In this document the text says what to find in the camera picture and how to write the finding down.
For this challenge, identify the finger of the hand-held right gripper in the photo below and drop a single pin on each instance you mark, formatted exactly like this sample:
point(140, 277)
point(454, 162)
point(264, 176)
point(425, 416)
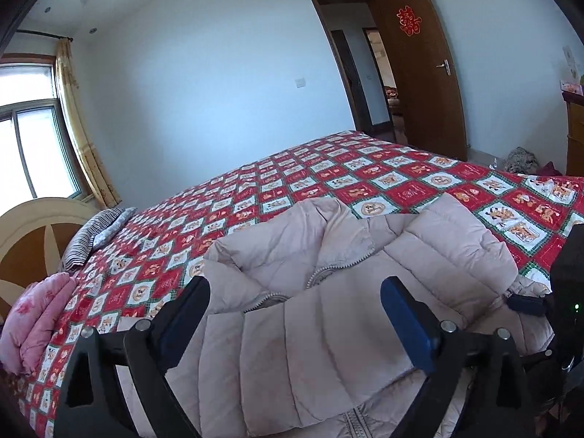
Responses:
point(525, 304)

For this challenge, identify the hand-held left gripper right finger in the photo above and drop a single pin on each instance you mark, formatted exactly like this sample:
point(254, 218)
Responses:
point(407, 324)

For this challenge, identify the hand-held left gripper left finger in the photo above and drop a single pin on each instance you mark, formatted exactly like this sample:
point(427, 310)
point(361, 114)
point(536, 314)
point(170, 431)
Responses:
point(184, 325)

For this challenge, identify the beige puffer jacket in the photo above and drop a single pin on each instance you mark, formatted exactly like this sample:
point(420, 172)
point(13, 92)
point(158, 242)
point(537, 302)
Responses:
point(296, 328)

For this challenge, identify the grey patterned clothes pile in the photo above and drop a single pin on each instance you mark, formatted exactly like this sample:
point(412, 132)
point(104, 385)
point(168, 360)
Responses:
point(520, 160)

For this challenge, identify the dark red cloth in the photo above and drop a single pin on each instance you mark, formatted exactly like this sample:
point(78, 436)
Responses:
point(550, 169)

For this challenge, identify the striped pillow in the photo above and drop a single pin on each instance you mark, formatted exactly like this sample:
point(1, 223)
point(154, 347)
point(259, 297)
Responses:
point(91, 237)

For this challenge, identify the wooden cabinet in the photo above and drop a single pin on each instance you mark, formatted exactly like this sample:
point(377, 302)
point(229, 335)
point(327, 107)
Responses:
point(576, 137)

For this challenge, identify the pink folded quilt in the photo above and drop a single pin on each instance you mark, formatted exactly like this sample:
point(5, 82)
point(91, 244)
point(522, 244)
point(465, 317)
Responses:
point(36, 324)

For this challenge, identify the wooden headboard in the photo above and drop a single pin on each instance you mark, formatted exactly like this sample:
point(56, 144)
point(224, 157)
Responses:
point(27, 246)

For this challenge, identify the red printed bedspread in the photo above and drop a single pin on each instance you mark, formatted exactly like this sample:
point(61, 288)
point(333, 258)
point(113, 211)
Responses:
point(319, 169)

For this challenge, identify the pink box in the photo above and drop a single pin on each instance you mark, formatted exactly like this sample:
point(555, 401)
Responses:
point(571, 86)

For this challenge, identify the yellow curtain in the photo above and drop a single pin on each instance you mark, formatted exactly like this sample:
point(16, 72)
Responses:
point(82, 137)

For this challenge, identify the brown wooden door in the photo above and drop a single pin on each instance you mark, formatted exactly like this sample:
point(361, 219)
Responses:
point(424, 100)

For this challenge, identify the red patterned furniture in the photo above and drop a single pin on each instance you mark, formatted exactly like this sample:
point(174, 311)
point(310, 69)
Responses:
point(391, 98)

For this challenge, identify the window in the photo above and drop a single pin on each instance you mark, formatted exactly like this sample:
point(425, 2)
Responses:
point(36, 146)

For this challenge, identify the red paper door decoration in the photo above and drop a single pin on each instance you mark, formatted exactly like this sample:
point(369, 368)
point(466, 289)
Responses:
point(409, 21)

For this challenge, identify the dark curtain rod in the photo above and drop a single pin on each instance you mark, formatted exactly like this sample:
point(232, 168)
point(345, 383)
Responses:
point(45, 34)

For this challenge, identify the white wall switch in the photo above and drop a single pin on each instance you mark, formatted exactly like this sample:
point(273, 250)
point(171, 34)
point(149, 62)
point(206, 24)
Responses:
point(300, 82)

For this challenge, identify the dark wooden door frame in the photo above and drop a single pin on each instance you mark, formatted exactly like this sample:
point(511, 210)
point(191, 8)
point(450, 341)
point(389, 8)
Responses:
point(319, 18)

